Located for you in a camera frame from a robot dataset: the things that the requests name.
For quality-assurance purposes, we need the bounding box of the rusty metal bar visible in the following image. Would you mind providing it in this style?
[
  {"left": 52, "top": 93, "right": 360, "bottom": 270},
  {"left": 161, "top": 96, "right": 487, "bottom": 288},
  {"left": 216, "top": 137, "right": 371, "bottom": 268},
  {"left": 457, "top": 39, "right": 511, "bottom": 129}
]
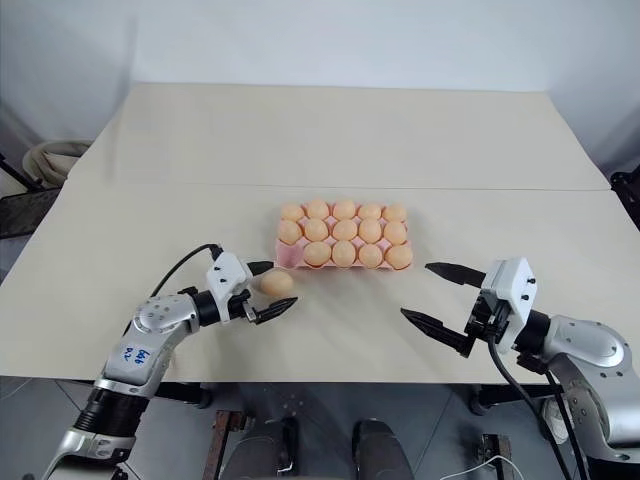
[
  {"left": 478, "top": 433, "right": 517, "bottom": 480},
  {"left": 209, "top": 408, "right": 252, "bottom": 480}
]

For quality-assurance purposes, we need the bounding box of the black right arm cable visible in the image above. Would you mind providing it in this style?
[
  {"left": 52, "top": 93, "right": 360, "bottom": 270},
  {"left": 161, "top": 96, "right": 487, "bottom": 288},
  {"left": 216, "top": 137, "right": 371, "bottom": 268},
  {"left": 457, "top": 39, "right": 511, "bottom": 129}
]
[{"left": 488, "top": 333, "right": 586, "bottom": 480}]

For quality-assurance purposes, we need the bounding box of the pink egg tray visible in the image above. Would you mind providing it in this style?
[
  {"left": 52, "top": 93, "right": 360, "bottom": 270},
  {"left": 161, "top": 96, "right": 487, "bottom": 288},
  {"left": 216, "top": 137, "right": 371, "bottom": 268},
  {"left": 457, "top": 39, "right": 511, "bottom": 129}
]
[{"left": 274, "top": 203, "right": 414, "bottom": 274}]

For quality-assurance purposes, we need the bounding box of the white rounded object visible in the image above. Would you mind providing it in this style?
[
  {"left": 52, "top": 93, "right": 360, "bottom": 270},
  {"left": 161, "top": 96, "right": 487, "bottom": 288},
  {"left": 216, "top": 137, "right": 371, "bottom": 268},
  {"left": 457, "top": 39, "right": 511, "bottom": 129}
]
[{"left": 541, "top": 396, "right": 569, "bottom": 444}]

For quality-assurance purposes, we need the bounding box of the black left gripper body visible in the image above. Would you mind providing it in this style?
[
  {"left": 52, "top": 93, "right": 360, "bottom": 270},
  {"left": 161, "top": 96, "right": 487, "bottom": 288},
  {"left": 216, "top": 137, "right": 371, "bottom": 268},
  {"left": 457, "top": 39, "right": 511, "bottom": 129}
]
[{"left": 227, "top": 288, "right": 257, "bottom": 325}]

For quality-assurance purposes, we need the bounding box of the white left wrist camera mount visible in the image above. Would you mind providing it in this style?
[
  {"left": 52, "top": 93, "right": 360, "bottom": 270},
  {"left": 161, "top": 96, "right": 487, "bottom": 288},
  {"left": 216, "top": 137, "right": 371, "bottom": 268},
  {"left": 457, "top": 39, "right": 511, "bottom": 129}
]
[{"left": 205, "top": 251, "right": 250, "bottom": 307}]

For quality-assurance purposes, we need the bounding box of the black chair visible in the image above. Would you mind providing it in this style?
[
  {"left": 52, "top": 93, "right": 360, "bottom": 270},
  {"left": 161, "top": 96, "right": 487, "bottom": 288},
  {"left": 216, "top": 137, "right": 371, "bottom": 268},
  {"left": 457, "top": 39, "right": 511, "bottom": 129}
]
[{"left": 0, "top": 147, "right": 62, "bottom": 242}]

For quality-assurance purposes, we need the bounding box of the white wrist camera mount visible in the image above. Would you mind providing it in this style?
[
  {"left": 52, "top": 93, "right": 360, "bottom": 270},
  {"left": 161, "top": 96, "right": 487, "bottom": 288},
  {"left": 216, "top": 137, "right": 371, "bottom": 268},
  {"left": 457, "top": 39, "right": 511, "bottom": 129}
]
[
  {"left": 205, "top": 251, "right": 250, "bottom": 307},
  {"left": 478, "top": 256, "right": 539, "bottom": 354}
]

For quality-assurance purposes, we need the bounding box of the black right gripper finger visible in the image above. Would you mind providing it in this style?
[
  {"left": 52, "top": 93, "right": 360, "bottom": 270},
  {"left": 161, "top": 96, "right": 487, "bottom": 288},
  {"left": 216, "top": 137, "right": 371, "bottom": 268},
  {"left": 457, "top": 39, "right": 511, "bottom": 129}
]
[
  {"left": 399, "top": 307, "right": 474, "bottom": 358},
  {"left": 424, "top": 261, "right": 489, "bottom": 289}
]

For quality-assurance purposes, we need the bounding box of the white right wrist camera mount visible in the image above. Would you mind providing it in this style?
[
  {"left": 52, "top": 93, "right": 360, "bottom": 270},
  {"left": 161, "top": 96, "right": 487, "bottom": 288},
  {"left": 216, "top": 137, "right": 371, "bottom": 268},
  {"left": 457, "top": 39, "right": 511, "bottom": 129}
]
[{"left": 478, "top": 256, "right": 539, "bottom": 354}]

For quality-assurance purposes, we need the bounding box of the black stand base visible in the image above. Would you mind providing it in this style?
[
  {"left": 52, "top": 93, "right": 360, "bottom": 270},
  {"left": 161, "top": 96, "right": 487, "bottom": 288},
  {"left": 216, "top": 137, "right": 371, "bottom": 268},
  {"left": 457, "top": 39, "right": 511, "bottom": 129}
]
[{"left": 606, "top": 168, "right": 640, "bottom": 202}]

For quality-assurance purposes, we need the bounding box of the beige cloth bag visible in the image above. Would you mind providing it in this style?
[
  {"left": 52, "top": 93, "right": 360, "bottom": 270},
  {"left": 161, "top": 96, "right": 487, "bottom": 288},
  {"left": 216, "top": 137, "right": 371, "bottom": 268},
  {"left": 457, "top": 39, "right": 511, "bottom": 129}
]
[{"left": 22, "top": 140, "right": 94, "bottom": 192}]

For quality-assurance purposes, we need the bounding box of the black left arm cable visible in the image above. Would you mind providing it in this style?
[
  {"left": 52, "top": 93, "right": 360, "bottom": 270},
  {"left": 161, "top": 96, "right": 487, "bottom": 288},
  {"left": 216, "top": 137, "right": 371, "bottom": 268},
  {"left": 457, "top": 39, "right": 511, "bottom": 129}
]
[{"left": 149, "top": 243, "right": 224, "bottom": 297}]

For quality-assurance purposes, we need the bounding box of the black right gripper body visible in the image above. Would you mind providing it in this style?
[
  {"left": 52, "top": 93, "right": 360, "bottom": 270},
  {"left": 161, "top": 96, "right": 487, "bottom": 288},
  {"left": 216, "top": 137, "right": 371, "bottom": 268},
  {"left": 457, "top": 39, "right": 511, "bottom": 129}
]
[{"left": 463, "top": 287, "right": 512, "bottom": 347}]

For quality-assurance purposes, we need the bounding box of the thin white cable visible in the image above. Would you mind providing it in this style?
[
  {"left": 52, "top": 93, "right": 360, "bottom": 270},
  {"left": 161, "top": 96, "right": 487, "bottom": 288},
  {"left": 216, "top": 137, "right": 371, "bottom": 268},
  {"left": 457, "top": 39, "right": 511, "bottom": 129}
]
[{"left": 448, "top": 452, "right": 507, "bottom": 480}]

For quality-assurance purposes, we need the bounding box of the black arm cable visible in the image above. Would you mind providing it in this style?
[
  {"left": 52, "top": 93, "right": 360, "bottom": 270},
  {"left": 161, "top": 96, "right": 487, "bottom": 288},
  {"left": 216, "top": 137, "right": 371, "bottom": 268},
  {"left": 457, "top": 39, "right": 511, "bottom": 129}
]
[
  {"left": 149, "top": 243, "right": 224, "bottom": 297},
  {"left": 488, "top": 333, "right": 586, "bottom": 480}
]

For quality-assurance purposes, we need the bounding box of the black table frame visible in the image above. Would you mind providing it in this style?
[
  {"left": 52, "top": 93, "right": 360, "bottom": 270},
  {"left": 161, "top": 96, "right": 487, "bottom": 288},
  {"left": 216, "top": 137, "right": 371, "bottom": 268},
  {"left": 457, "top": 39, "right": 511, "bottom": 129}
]
[{"left": 152, "top": 381, "right": 556, "bottom": 417}]

